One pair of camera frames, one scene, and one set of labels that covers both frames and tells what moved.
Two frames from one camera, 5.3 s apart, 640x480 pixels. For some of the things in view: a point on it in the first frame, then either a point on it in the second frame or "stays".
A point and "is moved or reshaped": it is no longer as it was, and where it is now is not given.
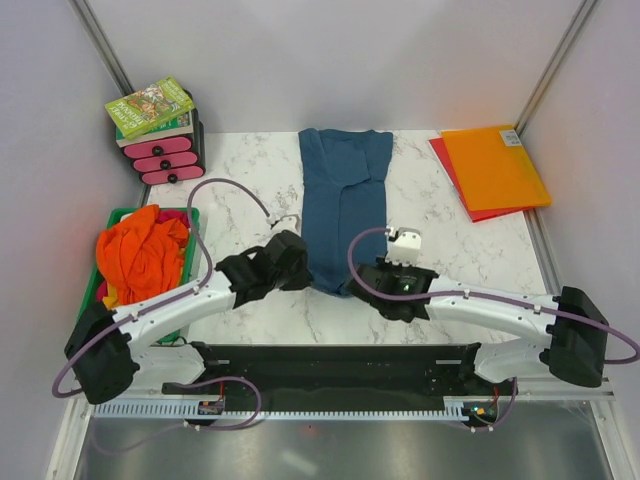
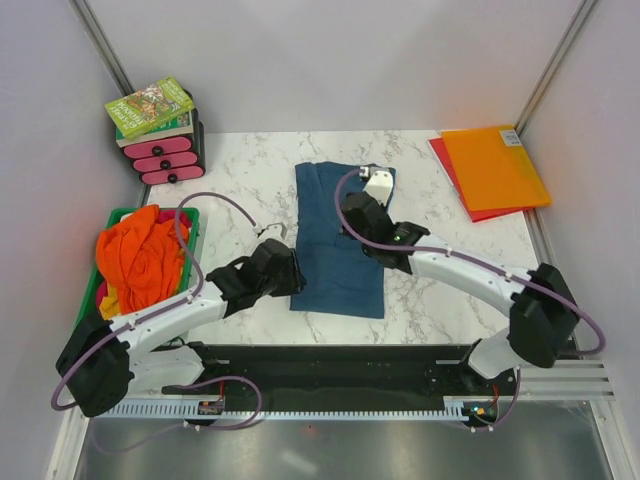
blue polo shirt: (344, 179) is moved or reshaped
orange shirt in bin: (139, 257) stays
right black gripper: (383, 266) -> (382, 208)
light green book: (140, 111) stays
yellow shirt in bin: (111, 300) stays
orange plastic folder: (493, 170) stays
